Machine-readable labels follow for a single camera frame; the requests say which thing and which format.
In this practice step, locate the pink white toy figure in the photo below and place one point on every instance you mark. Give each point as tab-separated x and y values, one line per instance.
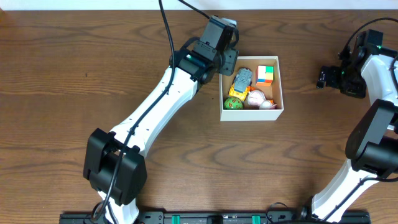
257	98

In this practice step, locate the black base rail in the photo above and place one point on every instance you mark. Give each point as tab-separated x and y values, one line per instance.
281	216

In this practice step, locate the yellow grey toy truck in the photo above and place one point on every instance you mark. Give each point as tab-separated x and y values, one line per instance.
241	84

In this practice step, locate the colourful puzzle cube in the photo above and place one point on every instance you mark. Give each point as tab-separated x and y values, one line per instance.
264	75

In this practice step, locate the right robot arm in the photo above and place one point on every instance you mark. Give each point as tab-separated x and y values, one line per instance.
367	69

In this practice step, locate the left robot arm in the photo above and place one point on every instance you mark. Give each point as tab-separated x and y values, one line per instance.
115	161

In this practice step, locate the green numbered ball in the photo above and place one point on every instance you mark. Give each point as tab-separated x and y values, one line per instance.
233	103

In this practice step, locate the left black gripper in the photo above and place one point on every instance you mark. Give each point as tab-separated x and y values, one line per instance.
230	62

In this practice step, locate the white cardboard box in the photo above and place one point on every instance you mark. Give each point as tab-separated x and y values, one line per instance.
272	92

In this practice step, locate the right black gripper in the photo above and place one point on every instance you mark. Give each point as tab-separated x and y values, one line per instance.
359	91

